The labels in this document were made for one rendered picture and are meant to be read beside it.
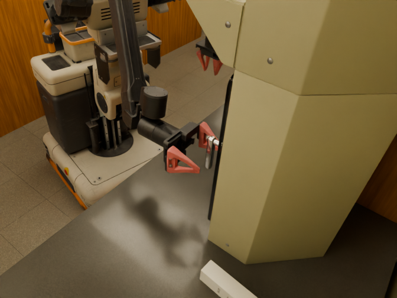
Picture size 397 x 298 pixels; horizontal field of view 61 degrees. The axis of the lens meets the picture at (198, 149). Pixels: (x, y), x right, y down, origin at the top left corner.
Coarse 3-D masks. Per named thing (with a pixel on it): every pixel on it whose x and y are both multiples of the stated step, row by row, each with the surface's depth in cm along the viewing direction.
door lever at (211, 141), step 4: (208, 136) 72; (212, 136) 72; (208, 140) 72; (212, 140) 71; (216, 140) 72; (208, 144) 73; (212, 144) 72; (216, 144) 71; (208, 148) 73; (212, 148) 73; (208, 152) 74; (212, 152) 74; (208, 156) 75; (212, 156) 75; (208, 160) 75; (212, 160) 76; (204, 164) 77; (208, 164) 76; (212, 164) 77; (208, 168) 77
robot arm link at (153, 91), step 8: (144, 88) 79; (152, 88) 80; (160, 88) 80; (144, 96) 77; (152, 96) 76; (160, 96) 76; (136, 104) 82; (144, 104) 78; (152, 104) 77; (160, 104) 77; (128, 112) 84; (136, 112) 83; (144, 112) 79; (152, 112) 78; (160, 112) 79; (128, 120) 85; (136, 120) 84; (136, 128) 85
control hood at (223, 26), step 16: (192, 0) 51; (208, 0) 49; (224, 0) 48; (240, 0) 47; (208, 16) 51; (224, 16) 49; (240, 16) 48; (208, 32) 52; (224, 32) 51; (240, 32) 49; (224, 48) 52; (224, 64) 54
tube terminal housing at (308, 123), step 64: (256, 0) 45; (320, 0) 40; (384, 0) 41; (256, 64) 50; (320, 64) 45; (384, 64) 47; (256, 128) 56; (320, 128) 53; (384, 128) 56; (256, 192) 64; (320, 192) 65; (256, 256) 78; (320, 256) 82
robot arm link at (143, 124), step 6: (144, 120) 81; (150, 120) 81; (156, 120) 81; (138, 126) 82; (144, 126) 81; (150, 126) 80; (138, 132) 83; (144, 132) 81; (150, 132) 80; (150, 138) 81
